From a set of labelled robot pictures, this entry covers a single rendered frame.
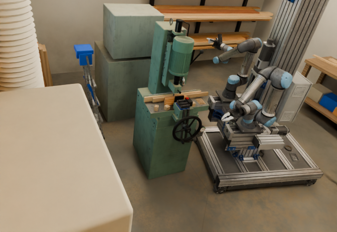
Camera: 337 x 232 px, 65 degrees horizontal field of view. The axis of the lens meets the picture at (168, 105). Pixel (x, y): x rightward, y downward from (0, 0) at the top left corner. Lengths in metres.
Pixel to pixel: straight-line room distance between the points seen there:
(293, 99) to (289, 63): 0.40
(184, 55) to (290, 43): 0.91
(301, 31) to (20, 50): 2.15
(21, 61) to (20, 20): 0.12
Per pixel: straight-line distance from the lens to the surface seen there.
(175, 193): 2.91
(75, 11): 4.41
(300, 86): 2.78
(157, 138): 2.56
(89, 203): 0.59
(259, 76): 2.29
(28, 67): 0.96
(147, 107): 2.39
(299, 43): 2.58
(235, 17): 5.06
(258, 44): 2.82
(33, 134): 0.75
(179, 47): 2.23
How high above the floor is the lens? 2.28
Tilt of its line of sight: 34 degrees down
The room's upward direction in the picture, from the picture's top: 10 degrees clockwise
